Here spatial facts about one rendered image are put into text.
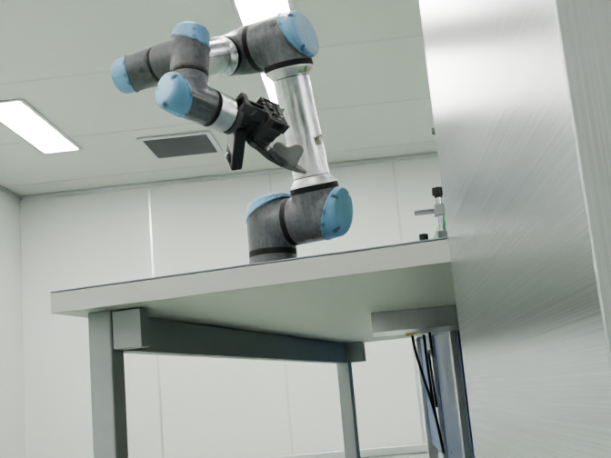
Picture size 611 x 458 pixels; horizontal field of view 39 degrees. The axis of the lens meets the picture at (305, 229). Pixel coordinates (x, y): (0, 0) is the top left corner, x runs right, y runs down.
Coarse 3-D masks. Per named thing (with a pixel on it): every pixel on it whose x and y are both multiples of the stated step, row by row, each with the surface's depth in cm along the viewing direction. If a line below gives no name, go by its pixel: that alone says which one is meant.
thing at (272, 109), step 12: (240, 96) 171; (240, 108) 170; (252, 108) 170; (264, 108) 173; (276, 108) 177; (240, 120) 170; (252, 120) 173; (264, 120) 173; (276, 120) 173; (228, 132) 171; (252, 132) 175; (264, 132) 174; (276, 132) 176; (252, 144) 175; (264, 144) 176
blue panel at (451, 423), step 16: (448, 352) 232; (448, 368) 238; (448, 384) 243; (464, 384) 201; (448, 400) 248; (432, 416) 331; (448, 416) 254; (432, 432) 341; (448, 432) 260; (448, 448) 266
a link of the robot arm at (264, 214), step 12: (252, 204) 207; (264, 204) 205; (276, 204) 205; (252, 216) 206; (264, 216) 204; (276, 216) 203; (252, 228) 206; (264, 228) 204; (276, 228) 203; (252, 240) 206; (264, 240) 204; (276, 240) 203; (288, 240) 203
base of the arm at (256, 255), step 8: (264, 248) 203; (272, 248) 203; (280, 248) 203; (288, 248) 204; (256, 256) 204; (264, 256) 203; (272, 256) 202; (280, 256) 203; (288, 256) 204; (296, 256) 207
